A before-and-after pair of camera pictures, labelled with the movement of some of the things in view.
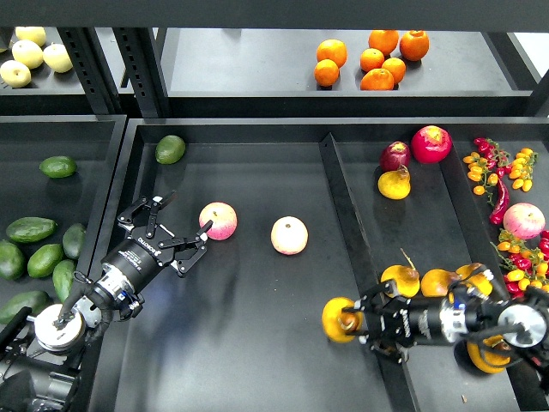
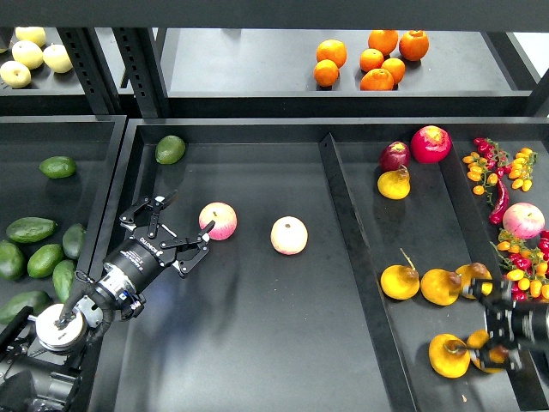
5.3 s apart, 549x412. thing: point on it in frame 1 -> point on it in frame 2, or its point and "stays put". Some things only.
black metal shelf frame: [256, 57] stays put
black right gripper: [409, 323] -> [509, 323]
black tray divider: [395, 379] stays put
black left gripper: [139, 258] stays put
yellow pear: [337, 324] -> [449, 355]
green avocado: [44, 260] stays put
